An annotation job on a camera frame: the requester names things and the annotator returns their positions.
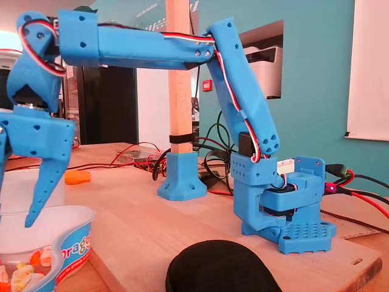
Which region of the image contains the metal mesh power supply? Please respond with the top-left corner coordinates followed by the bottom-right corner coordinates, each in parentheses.
top-left (115, 150), bottom-right (162, 167)

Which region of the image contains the black strap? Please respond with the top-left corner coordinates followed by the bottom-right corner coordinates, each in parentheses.
top-left (169, 133), bottom-right (193, 145)

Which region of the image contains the white wall board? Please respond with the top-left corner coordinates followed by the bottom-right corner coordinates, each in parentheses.
top-left (345, 0), bottom-right (389, 142)

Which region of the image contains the white yellow wrapped candy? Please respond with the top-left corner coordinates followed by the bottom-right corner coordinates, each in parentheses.
top-left (10, 263), bottom-right (36, 290)

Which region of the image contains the black glass-door fridge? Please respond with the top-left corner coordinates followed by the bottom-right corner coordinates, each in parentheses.
top-left (60, 57), bottom-right (139, 145)

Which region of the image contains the red white black servo cable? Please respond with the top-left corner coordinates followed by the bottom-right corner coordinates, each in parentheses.
top-left (162, 32), bottom-right (263, 162)
top-left (18, 19), bottom-right (67, 77)

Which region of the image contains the white office printer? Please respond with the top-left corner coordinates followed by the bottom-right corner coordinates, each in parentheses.
top-left (243, 45), bottom-right (284, 100)

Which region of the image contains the dark arched door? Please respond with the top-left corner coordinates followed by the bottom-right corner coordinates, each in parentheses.
top-left (0, 69), bottom-right (13, 107)

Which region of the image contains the light wooden post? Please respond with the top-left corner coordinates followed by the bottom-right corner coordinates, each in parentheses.
top-left (165, 0), bottom-right (195, 155)

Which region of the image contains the green black power connector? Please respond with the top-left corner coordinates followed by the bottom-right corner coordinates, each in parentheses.
top-left (325, 164), bottom-right (351, 178)

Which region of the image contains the white mug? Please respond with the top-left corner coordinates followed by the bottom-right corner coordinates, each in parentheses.
top-left (0, 168), bottom-right (66, 214)

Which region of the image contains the thin black cable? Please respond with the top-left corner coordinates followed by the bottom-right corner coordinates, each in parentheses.
top-left (334, 173), bottom-right (389, 207)

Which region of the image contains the translucent plastic candy tub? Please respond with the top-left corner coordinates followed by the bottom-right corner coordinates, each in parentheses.
top-left (0, 204), bottom-right (97, 292)

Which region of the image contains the light wooden board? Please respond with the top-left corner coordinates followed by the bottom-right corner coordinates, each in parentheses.
top-left (62, 165), bottom-right (384, 292)

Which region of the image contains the thin red wire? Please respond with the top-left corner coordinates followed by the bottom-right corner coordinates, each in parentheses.
top-left (9, 142), bottom-right (159, 175)

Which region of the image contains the dark braided cable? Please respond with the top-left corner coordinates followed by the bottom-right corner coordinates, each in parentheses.
top-left (320, 209), bottom-right (389, 235)

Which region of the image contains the black zip pouch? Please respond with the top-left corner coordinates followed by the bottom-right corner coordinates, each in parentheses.
top-left (165, 240), bottom-right (283, 292)

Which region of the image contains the red power wire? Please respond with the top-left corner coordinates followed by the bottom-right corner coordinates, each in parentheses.
top-left (324, 170), bottom-right (389, 220)

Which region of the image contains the blue printed post base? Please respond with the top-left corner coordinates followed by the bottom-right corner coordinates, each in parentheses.
top-left (157, 151), bottom-right (208, 202)

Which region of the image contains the orange wrapped candy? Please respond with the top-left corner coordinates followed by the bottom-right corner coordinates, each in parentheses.
top-left (29, 249), bottom-right (42, 267)

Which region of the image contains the orange printed part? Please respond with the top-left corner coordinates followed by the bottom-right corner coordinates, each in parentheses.
top-left (64, 170), bottom-right (92, 186)

